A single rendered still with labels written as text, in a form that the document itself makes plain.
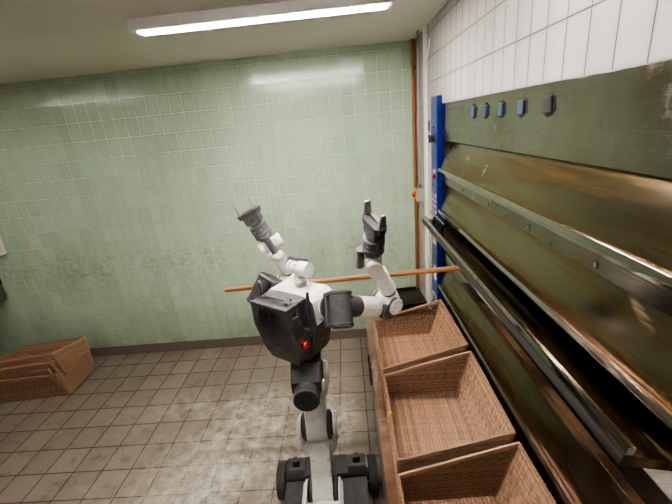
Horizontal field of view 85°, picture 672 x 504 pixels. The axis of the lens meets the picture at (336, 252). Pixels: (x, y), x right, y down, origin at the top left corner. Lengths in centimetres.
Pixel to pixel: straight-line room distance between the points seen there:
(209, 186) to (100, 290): 156
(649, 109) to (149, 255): 362
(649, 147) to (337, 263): 280
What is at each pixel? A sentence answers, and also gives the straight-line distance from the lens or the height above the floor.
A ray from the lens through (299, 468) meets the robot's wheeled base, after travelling 245.
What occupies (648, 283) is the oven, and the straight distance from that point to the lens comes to 100.
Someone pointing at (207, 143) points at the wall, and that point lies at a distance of 341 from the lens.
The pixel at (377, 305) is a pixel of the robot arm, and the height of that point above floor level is 130.
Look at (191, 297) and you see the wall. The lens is 388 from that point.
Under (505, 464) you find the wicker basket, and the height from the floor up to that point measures 75.
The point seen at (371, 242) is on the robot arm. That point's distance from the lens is 140.
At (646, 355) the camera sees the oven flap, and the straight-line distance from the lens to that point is 104.
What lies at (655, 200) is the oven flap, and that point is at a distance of 100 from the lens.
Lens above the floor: 204
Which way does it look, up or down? 19 degrees down
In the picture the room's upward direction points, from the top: 6 degrees counter-clockwise
